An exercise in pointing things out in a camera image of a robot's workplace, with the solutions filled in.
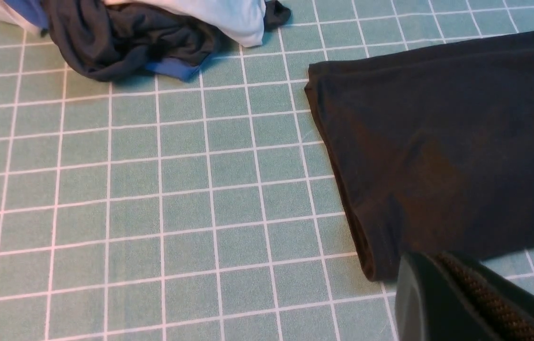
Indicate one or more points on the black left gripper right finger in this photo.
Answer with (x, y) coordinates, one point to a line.
(507, 310)

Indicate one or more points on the pale cloth at left edge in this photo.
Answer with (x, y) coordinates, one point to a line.
(29, 23)

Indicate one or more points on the green checkered table mat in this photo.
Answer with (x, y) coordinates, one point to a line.
(159, 210)

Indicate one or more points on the blue crumpled garment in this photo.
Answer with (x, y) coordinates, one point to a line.
(106, 43)

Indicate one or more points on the white crumpled garment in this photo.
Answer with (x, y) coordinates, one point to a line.
(241, 20)

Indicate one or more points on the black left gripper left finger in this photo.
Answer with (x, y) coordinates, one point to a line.
(429, 305)

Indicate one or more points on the dark gray long-sleeve shirt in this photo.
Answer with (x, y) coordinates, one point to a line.
(432, 149)

